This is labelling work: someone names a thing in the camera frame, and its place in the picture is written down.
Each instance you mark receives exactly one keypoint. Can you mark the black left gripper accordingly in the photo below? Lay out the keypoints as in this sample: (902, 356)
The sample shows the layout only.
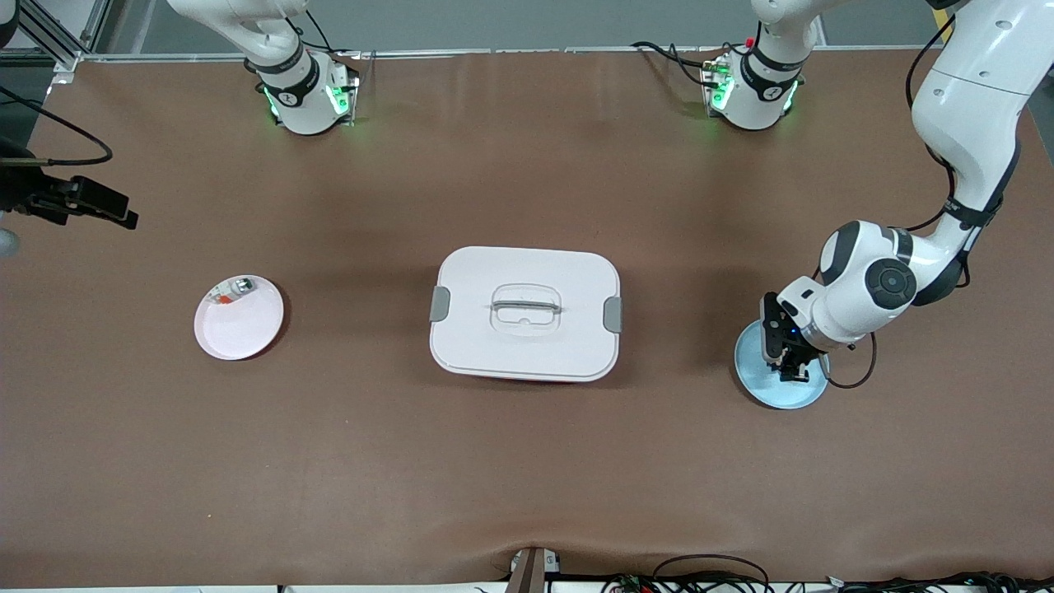
(799, 355)

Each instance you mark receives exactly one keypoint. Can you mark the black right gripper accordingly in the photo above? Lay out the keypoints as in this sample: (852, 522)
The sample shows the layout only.
(25, 195)

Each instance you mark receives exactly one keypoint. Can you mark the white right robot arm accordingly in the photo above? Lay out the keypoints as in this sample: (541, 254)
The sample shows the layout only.
(305, 91)

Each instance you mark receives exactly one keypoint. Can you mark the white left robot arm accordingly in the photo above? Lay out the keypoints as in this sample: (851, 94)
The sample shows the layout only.
(972, 107)

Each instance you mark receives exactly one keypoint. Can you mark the white lidded storage box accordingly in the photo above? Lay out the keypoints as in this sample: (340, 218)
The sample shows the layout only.
(527, 346)

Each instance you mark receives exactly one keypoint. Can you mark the round light blue plate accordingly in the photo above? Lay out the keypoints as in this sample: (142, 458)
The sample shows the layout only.
(774, 395)

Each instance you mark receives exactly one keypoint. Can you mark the round pink plate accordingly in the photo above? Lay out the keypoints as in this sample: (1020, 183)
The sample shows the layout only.
(239, 329)

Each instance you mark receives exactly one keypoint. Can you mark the aluminium frame post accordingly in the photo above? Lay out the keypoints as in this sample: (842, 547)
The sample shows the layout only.
(66, 62)

